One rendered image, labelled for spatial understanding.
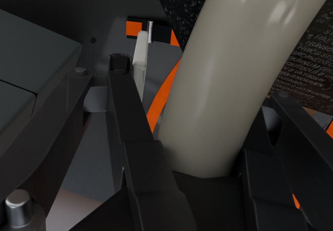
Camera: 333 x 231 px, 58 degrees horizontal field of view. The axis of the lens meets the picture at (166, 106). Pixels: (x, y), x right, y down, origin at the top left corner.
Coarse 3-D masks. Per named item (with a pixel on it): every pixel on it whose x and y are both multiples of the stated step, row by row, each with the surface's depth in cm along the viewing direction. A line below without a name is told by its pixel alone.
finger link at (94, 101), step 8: (96, 80) 15; (104, 80) 15; (96, 88) 14; (104, 88) 15; (88, 96) 14; (96, 96) 15; (104, 96) 15; (88, 104) 15; (96, 104) 15; (104, 104) 15; (88, 112) 15
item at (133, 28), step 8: (128, 24) 98; (136, 24) 97; (144, 24) 98; (152, 24) 96; (160, 24) 95; (128, 32) 99; (136, 32) 99; (152, 32) 97; (160, 32) 96; (168, 32) 95; (152, 40) 98; (160, 40) 97; (168, 40) 96; (176, 40) 95
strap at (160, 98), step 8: (176, 64) 105; (168, 80) 108; (160, 88) 109; (168, 88) 109; (160, 96) 111; (152, 104) 112; (160, 104) 112; (152, 112) 114; (160, 112) 114; (152, 120) 116; (152, 128) 118; (328, 128) 115; (296, 200) 133
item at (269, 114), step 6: (264, 102) 16; (264, 108) 15; (270, 108) 15; (264, 114) 15; (270, 114) 15; (276, 114) 15; (270, 120) 15; (276, 120) 15; (270, 126) 16; (276, 126) 16; (282, 126) 16; (270, 132) 16; (276, 132) 16
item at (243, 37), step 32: (224, 0) 8; (256, 0) 7; (288, 0) 7; (320, 0) 8; (192, 32) 9; (224, 32) 8; (256, 32) 8; (288, 32) 8; (192, 64) 9; (224, 64) 8; (256, 64) 8; (192, 96) 9; (224, 96) 9; (256, 96) 9; (160, 128) 11; (192, 128) 9; (224, 128) 9; (192, 160) 10; (224, 160) 10
